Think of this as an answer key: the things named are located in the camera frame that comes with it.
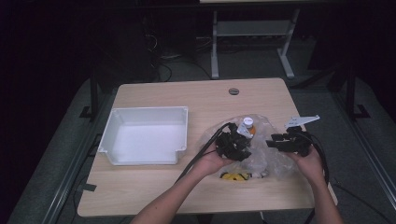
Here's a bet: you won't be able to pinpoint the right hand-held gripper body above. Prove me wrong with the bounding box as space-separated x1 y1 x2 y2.
282 114 321 157

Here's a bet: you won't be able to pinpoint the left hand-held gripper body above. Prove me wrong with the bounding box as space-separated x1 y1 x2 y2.
215 122 254 162

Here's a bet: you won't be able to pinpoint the clear plastic bag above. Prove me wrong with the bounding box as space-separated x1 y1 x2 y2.
197 114 301 182

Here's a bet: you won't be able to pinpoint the orange bottle with white cap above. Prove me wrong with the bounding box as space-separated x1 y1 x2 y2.
242 116 257 136

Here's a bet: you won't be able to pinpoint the white plastic tray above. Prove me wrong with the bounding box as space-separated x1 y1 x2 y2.
97 105 190 166

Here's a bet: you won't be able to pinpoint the person's right hand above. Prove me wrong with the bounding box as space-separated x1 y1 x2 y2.
287 146 325 185

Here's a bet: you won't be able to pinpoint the person's left hand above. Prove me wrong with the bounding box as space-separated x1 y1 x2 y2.
190 143 235 181

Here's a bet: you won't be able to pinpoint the yellow and black item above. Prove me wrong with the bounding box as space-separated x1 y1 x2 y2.
219 172 252 182

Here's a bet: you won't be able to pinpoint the black metal stand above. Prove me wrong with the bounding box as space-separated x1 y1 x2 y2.
345 65 372 120
78 70 101 121

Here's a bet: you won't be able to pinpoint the right hand-held gripper black cable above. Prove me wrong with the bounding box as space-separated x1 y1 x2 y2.
297 130 331 185

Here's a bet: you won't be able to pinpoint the hand-held gripper black cable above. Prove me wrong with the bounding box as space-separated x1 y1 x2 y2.
175 122 238 184
297 130 331 185

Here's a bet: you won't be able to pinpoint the left hand-held gripper black cable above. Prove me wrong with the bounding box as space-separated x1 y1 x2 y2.
175 122 238 184

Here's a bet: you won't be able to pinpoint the black floor cables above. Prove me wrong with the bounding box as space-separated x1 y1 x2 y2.
143 32 213 82

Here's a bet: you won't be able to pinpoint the white metal table frame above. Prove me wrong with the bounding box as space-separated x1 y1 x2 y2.
210 8 302 80

